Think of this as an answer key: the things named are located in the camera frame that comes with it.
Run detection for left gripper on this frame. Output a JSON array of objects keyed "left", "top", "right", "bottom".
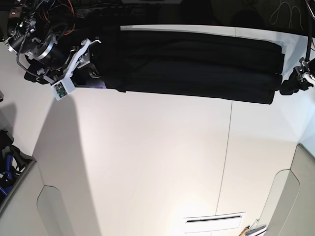
[{"left": 280, "top": 58, "right": 315, "bottom": 96}]

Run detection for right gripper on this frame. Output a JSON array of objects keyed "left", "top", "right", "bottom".
[{"left": 36, "top": 38, "right": 102, "bottom": 84}]

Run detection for black T-shirt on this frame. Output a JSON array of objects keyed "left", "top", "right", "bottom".
[{"left": 72, "top": 27, "right": 284, "bottom": 104}]

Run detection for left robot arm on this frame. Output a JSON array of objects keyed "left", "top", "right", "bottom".
[{"left": 280, "top": 0, "right": 315, "bottom": 95}]

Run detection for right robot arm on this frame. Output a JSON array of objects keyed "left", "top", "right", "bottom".
[{"left": 0, "top": 0, "right": 108, "bottom": 85}]

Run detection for tools at bottom edge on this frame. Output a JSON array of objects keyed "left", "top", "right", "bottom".
[{"left": 239, "top": 219, "right": 267, "bottom": 236}]

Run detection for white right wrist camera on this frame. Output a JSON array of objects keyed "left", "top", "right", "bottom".
[{"left": 51, "top": 77, "right": 75, "bottom": 101}]

